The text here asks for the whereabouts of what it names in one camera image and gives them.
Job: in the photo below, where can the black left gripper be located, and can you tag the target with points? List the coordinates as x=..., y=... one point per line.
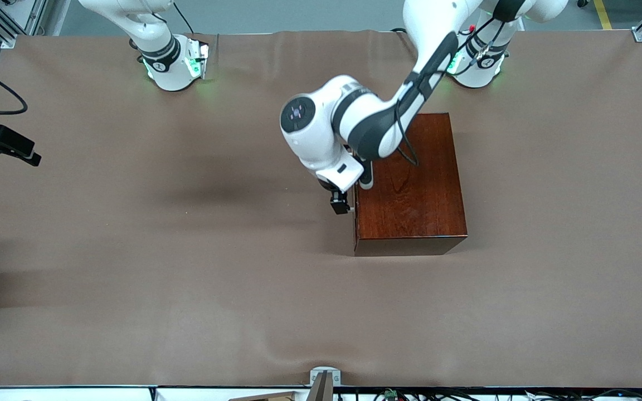
x=338, y=201

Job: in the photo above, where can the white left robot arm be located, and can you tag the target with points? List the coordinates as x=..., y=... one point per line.
x=321, y=133

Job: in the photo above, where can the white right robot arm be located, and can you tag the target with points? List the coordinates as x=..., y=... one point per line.
x=168, y=67

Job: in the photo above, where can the dark red wooden cabinet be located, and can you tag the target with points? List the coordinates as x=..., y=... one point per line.
x=416, y=200

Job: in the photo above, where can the brown table mat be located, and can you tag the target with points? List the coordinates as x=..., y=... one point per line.
x=187, y=312

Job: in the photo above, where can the light wooden strip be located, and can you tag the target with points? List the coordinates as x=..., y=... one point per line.
x=271, y=397

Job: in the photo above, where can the grey table clamp bracket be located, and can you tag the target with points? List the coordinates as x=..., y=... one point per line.
x=325, y=371

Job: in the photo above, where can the dark camera stand post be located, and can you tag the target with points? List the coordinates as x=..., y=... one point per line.
x=321, y=390

